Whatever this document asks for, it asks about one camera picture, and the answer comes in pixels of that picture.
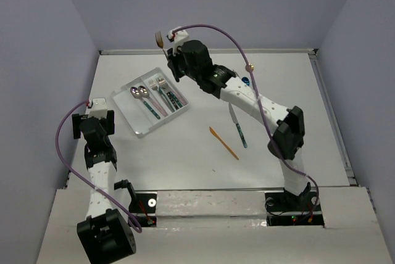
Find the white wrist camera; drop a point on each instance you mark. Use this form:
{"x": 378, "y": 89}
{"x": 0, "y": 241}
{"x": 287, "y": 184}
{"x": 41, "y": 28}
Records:
{"x": 177, "y": 37}
{"x": 97, "y": 108}

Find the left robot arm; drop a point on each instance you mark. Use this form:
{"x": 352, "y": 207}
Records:
{"x": 105, "y": 233}

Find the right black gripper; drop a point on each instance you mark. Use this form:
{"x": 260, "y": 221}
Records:
{"x": 174, "y": 60}

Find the teal plastic fork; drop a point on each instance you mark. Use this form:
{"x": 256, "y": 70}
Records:
{"x": 165, "y": 99}

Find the orange plastic knife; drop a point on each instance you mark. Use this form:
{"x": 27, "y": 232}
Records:
{"x": 228, "y": 148}

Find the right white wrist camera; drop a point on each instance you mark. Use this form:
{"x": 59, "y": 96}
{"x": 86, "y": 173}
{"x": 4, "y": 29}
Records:
{"x": 177, "y": 37}

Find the long silver fork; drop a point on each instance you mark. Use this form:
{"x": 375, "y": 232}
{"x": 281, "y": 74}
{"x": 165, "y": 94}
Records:
{"x": 154, "y": 86}

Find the fork with black handle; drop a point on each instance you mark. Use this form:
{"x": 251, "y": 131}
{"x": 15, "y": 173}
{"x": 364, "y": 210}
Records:
{"x": 171, "y": 100}

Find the knife with teal handle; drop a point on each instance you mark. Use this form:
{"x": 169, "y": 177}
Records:
{"x": 237, "y": 125}

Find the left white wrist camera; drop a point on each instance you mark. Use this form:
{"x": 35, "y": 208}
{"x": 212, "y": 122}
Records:
{"x": 97, "y": 108}

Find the blue spoon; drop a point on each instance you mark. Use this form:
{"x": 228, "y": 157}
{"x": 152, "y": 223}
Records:
{"x": 246, "y": 80}

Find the fork with pink handle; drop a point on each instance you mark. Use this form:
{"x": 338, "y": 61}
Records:
{"x": 178, "y": 94}

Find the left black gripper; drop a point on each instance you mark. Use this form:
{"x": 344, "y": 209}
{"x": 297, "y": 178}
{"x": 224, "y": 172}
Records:
{"x": 107, "y": 123}

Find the white divided cutlery tray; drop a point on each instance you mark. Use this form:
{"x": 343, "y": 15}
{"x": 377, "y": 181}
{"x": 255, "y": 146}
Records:
{"x": 138, "y": 117}

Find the gold fork teal handle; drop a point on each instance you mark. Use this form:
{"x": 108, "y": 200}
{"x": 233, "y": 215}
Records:
{"x": 160, "y": 43}

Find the gold spoon teal handle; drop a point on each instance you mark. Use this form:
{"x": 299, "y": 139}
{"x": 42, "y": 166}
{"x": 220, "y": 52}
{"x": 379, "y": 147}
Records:
{"x": 249, "y": 68}

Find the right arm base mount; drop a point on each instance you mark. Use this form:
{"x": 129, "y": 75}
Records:
{"x": 288, "y": 212}

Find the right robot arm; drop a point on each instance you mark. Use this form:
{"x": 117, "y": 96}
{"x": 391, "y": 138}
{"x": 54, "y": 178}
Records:
{"x": 285, "y": 126}

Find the silver spoon pink handle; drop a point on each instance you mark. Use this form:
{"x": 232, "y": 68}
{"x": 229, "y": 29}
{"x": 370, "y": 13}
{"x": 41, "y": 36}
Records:
{"x": 145, "y": 94}

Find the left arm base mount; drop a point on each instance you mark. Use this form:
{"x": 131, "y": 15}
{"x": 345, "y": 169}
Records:
{"x": 141, "y": 204}

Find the silver spoon teal handle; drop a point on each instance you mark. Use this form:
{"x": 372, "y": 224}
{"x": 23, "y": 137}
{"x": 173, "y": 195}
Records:
{"x": 137, "y": 95}

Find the fork with teal handle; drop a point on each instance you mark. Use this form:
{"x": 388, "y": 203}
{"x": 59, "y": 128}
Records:
{"x": 166, "y": 86}

